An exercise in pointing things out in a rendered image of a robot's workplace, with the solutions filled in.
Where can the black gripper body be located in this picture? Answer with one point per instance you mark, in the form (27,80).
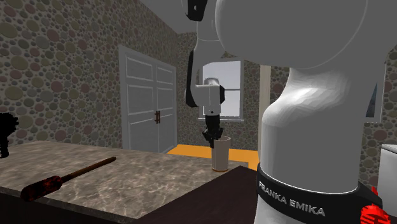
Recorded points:
(212,122)

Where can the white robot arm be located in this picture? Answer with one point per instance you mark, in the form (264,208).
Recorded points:
(310,130)

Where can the white framed window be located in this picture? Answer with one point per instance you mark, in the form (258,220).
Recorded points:
(232,93)

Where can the tall beige cup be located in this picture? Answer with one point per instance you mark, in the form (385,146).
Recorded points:
(221,158)

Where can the grey double door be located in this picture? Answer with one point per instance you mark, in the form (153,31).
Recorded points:
(145,102)

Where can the black jagged object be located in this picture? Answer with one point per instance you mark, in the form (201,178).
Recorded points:
(6,127)

